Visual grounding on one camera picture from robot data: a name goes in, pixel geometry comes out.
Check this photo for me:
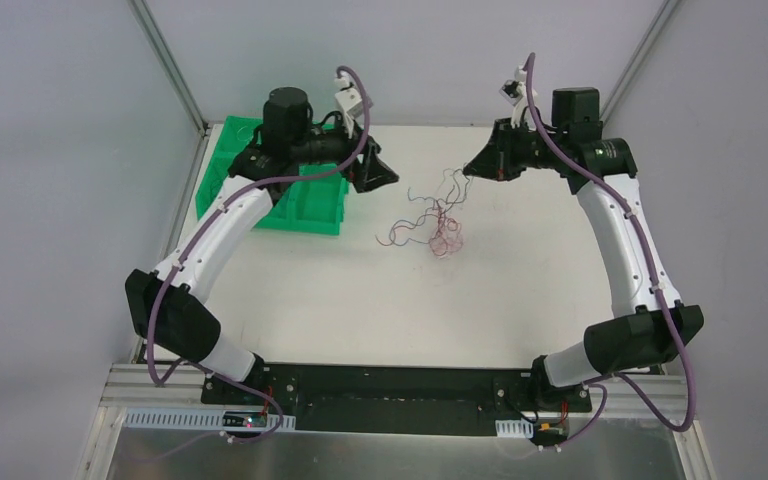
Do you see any right white slotted duct piece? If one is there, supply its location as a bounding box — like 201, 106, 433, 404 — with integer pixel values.
495, 419, 534, 439

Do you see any white slotted cable duct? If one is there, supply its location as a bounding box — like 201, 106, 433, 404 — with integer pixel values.
123, 408, 296, 433

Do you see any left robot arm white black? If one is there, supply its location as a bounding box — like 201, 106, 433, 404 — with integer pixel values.
125, 83, 399, 405

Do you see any purple thin wire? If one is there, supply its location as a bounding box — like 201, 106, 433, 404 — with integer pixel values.
436, 166, 475, 207

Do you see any aluminium frame rail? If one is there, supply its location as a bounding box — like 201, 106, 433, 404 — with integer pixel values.
100, 363, 687, 419

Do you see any red thin wire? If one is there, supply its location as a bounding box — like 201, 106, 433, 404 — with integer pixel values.
374, 198, 466, 261

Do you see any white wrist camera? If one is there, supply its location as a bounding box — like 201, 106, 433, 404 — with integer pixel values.
499, 65, 538, 128
334, 72, 373, 138

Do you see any blue thin wire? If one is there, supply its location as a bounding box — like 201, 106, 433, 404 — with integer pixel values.
407, 178, 471, 213

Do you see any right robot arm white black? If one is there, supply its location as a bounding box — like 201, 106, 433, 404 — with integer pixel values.
464, 81, 704, 410

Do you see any green compartment tray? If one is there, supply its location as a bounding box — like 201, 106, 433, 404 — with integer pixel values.
195, 116, 349, 236

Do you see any left controller board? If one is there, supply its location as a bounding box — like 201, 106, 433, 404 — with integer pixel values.
222, 411, 269, 431

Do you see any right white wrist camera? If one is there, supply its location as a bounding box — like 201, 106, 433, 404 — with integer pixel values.
499, 65, 538, 128

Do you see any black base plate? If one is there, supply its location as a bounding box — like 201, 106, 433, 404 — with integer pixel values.
199, 361, 594, 439

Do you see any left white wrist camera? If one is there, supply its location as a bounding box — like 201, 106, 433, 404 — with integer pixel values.
334, 72, 373, 138

